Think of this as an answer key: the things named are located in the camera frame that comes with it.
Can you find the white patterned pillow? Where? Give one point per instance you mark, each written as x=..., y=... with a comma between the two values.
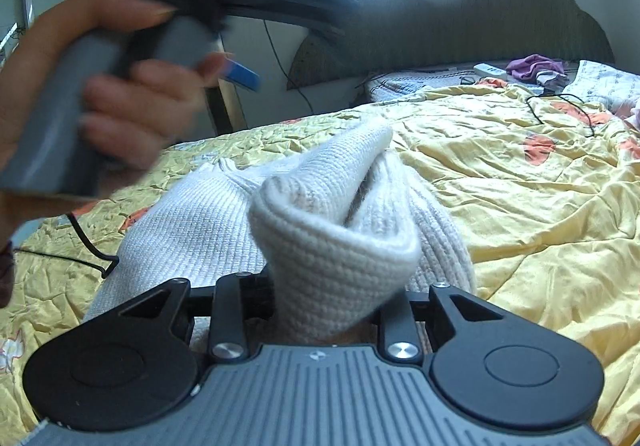
x=600, y=79

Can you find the gold tower air conditioner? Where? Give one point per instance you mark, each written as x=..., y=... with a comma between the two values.
x=225, y=111

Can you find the purple cloth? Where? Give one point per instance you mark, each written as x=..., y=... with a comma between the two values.
x=532, y=66

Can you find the white remote control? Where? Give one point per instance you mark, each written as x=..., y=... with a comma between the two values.
x=490, y=70

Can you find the grey padded headboard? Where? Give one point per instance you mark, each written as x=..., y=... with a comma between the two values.
x=450, y=16

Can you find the pink cloth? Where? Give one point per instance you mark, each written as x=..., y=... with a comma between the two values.
x=630, y=111

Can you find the yellow carrot print blanket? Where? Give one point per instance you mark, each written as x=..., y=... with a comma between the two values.
x=525, y=226

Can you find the grey striped cloth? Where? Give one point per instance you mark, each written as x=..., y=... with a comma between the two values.
x=552, y=80

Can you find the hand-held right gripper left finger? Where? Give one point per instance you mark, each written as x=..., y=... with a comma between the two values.
x=230, y=306

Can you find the white knit sweater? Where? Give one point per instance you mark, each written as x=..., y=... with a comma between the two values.
x=325, y=246

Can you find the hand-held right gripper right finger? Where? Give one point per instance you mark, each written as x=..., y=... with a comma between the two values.
x=397, y=321

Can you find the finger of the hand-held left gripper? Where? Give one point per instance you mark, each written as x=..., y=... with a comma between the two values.
x=242, y=75

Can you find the person's left hand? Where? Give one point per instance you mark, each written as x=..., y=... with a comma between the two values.
x=45, y=41

